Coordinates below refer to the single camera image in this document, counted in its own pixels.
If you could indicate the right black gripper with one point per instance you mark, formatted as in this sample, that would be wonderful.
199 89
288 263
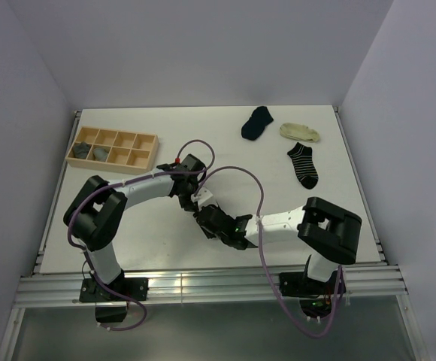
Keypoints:
209 234

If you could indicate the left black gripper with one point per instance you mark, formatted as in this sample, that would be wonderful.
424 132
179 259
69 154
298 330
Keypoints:
188 205

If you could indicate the light grey sock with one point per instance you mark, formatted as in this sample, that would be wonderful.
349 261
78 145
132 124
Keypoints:
100 154

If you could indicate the dark grey sock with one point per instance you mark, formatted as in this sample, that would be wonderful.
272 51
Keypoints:
81 150

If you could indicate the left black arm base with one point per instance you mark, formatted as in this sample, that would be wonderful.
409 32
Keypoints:
112 306

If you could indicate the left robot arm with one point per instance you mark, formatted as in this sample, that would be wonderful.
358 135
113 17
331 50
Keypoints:
96 212

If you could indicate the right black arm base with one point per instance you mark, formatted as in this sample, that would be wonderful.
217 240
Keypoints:
315 297

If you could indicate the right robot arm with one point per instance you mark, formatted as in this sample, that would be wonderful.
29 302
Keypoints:
330 231

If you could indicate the wooden compartment tray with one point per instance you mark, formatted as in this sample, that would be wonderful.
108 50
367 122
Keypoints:
129 152

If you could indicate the navy blue sock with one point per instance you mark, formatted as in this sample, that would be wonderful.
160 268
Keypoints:
256 124

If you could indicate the black striped sock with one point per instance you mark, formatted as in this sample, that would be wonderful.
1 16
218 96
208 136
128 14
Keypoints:
302 162

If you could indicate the cream sock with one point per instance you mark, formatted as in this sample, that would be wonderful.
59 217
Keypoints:
299 132

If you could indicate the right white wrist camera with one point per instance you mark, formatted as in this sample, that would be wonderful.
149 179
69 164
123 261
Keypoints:
203 198

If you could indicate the aluminium frame rail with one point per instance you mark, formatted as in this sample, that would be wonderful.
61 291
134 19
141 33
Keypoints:
218 285

